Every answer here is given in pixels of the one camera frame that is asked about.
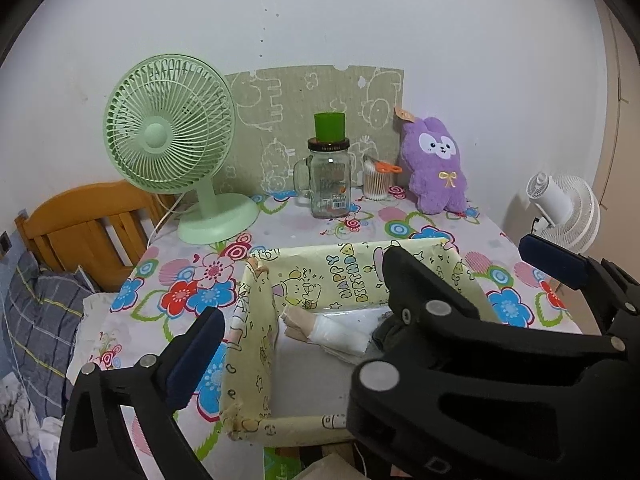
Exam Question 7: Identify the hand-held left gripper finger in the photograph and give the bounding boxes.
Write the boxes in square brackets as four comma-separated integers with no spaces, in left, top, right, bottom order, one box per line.
[56,306,226,480]

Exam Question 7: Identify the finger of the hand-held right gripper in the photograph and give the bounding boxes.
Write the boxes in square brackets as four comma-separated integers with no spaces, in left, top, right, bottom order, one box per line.
[345,245,626,480]
[518,234,640,361]

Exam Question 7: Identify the dark grey cloth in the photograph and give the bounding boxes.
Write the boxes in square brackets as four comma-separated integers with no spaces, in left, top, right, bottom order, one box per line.
[371,316,403,357]

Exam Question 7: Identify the yellow fabric storage box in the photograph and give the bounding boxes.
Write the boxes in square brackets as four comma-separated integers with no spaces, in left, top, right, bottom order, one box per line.
[219,240,471,446]

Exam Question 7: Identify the beige white socks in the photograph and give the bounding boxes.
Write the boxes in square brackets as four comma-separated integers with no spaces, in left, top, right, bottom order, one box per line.
[280,308,372,362]

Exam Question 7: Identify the white standing fan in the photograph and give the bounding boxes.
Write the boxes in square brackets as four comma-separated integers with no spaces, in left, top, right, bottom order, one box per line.
[525,171,601,256]

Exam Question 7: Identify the clear cotton swab jar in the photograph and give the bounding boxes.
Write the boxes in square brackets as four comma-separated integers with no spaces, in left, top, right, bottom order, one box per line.
[362,156,393,201]

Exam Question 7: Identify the purple plush bunny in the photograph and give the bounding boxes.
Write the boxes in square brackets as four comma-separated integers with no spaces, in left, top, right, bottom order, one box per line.
[395,106,471,215]

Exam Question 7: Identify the green printed packet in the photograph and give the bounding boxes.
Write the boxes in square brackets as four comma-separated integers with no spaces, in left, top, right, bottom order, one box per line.
[263,447,302,480]

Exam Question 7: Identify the glass jar mug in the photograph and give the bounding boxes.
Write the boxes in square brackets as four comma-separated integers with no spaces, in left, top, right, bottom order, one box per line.
[292,141,357,219]

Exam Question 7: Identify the blue plaid pillow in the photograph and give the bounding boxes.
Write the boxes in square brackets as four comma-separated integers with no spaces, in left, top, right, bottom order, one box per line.
[0,250,96,411]

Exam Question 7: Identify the beige wardrobe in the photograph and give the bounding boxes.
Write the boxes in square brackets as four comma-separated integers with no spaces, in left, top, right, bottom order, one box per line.
[594,0,640,241]

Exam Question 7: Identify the wooden bed headboard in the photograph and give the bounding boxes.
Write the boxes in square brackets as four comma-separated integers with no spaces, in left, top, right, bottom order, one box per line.
[15,182,176,293]

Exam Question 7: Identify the beige paper packet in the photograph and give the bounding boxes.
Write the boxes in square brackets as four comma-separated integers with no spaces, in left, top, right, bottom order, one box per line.
[295,452,362,480]

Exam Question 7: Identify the white crumpled cloth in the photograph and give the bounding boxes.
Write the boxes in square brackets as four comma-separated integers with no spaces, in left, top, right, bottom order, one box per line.
[0,375,66,463]

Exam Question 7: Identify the green plastic cup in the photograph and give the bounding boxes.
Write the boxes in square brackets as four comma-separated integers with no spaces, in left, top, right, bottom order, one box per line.
[314,113,347,142]

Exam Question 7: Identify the green cartoon print board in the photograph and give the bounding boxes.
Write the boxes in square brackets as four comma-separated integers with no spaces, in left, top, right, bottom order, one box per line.
[223,65,405,198]

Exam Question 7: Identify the green desk fan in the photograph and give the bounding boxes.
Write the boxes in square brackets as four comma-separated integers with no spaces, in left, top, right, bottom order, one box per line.
[104,54,260,246]

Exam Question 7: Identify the white fan power cable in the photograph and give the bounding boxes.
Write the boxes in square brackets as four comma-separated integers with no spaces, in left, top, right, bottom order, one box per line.
[147,194,182,247]

